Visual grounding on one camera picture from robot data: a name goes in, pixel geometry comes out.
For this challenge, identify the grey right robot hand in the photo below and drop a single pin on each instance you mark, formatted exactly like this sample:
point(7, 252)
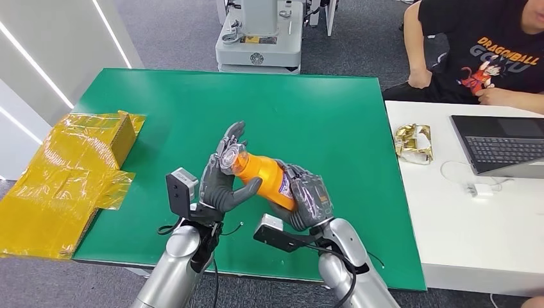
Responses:
point(312, 200)

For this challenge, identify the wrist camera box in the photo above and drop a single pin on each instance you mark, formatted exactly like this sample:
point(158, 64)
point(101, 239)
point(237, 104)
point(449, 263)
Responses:
point(276, 236)
point(178, 191)

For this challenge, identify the person's right hand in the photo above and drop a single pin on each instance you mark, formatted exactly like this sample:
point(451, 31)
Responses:
point(419, 79)

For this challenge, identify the person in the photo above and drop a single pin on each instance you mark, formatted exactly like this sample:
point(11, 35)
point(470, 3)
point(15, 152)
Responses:
point(488, 42)

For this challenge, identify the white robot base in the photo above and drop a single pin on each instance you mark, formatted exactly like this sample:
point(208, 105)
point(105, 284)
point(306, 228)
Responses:
point(259, 46)

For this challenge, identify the person's left hand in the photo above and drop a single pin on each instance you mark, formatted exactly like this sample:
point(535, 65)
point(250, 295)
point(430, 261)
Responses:
point(488, 97)

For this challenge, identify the dark grey laptop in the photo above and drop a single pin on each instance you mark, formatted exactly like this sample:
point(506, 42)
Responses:
point(497, 148)

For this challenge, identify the yellow taped cardboard box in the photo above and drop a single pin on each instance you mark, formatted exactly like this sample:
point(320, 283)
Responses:
point(63, 178)

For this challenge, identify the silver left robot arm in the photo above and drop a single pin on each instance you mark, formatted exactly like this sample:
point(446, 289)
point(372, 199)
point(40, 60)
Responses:
point(174, 272)

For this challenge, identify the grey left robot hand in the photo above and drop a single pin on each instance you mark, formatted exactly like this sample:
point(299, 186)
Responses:
point(216, 191)

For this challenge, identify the crumpled gold wrapper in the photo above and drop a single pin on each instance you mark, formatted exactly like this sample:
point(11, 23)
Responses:
point(410, 142)

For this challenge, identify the orange juice bottle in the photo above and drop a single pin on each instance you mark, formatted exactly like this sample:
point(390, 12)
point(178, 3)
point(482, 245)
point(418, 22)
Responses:
point(265, 174)

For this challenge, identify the white stand frame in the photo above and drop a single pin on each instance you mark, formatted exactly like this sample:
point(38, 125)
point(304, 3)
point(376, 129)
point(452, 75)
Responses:
point(329, 17)

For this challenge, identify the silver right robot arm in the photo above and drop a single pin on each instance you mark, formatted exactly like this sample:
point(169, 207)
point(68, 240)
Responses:
point(369, 285)

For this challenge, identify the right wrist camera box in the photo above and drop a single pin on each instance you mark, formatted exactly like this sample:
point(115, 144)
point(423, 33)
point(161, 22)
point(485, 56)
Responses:
point(276, 236)

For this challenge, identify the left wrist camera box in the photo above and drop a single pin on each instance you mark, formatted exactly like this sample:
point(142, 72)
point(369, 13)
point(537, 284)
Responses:
point(178, 191)

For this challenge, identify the green table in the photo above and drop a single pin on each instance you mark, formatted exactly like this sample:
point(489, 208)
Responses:
point(276, 110)

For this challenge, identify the person's hand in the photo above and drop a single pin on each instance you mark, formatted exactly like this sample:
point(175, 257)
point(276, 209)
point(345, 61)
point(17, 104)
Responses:
point(419, 79)
point(488, 97)

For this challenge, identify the white power adapter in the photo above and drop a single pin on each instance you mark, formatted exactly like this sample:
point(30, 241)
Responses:
point(480, 190)

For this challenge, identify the white desk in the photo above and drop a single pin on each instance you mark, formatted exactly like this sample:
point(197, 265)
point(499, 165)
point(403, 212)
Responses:
point(467, 238)

